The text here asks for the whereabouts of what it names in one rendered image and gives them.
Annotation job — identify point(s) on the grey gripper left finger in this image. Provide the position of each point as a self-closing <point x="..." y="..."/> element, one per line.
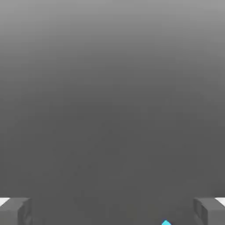
<point x="12" y="211"/>

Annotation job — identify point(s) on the large cyan box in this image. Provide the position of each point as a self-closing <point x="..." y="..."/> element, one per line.
<point x="166" y="223"/>

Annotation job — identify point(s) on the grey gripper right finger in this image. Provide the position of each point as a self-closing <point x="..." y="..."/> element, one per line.
<point x="211" y="211"/>

